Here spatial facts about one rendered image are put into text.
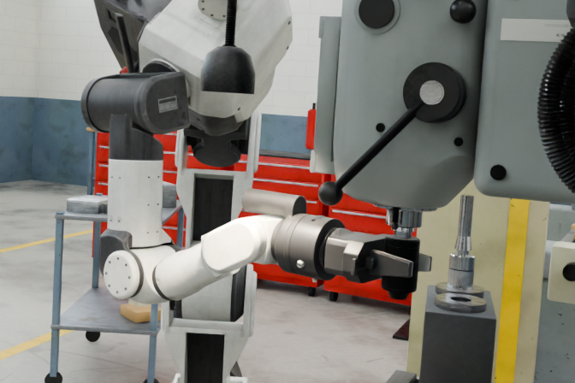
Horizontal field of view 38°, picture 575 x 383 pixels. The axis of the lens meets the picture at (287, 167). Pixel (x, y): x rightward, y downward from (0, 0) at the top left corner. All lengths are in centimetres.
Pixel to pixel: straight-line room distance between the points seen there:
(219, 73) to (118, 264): 43
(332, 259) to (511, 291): 178
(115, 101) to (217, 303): 58
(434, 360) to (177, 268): 47
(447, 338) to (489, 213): 140
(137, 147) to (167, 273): 21
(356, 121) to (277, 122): 980
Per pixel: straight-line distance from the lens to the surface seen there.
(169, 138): 643
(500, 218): 285
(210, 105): 149
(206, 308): 181
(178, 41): 145
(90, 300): 458
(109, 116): 142
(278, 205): 121
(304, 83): 1072
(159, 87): 139
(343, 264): 111
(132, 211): 139
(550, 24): 98
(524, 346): 292
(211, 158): 182
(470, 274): 160
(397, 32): 103
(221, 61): 108
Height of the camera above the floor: 144
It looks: 5 degrees down
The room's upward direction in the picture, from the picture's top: 4 degrees clockwise
